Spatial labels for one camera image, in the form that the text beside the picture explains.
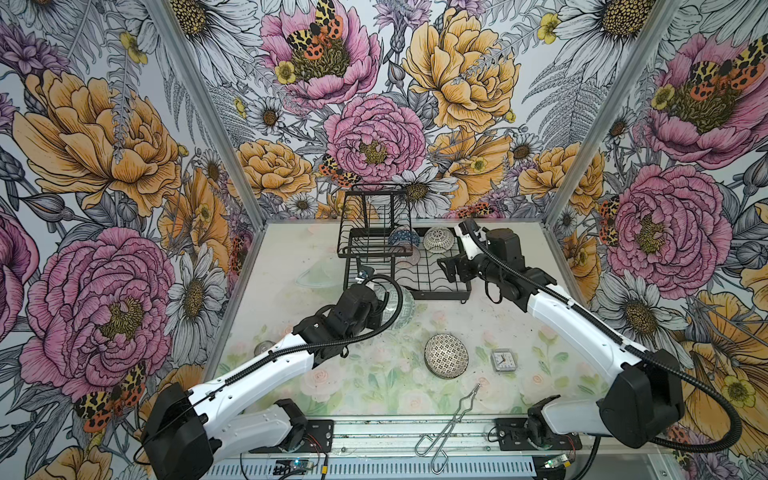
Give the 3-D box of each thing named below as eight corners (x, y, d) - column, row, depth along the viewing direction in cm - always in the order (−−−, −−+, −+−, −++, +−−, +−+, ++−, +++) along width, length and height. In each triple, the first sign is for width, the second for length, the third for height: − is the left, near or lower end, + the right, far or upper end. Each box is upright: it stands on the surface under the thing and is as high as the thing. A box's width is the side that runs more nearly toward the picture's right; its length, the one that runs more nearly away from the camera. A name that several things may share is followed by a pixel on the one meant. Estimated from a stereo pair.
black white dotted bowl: (426, 382, 84) (428, 374, 79) (423, 342, 92) (425, 333, 87) (466, 382, 84) (471, 374, 79) (460, 343, 92) (464, 333, 87)
